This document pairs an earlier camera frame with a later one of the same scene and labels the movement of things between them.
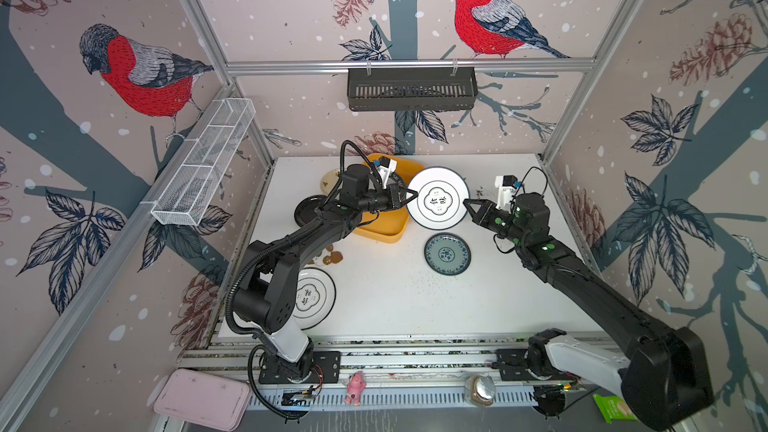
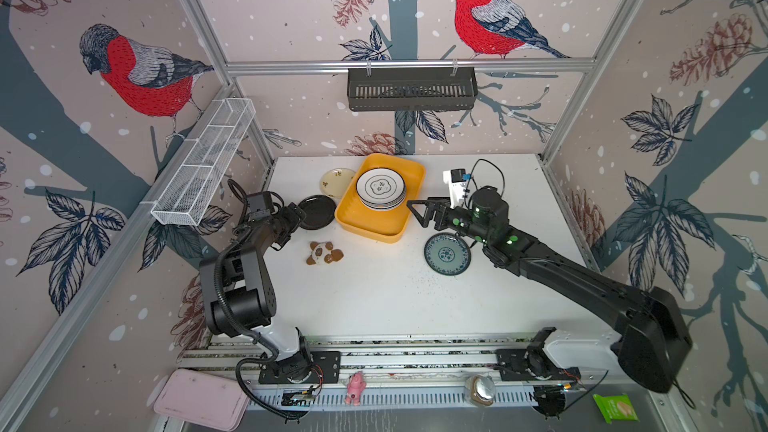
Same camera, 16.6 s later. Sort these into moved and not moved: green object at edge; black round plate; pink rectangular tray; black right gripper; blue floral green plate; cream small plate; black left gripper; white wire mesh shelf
Moved: black right gripper; black left gripper
Not moved: pink rectangular tray; blue floral green plate; white wire mesh shelf; green object at edge; cream small plate; black round plate
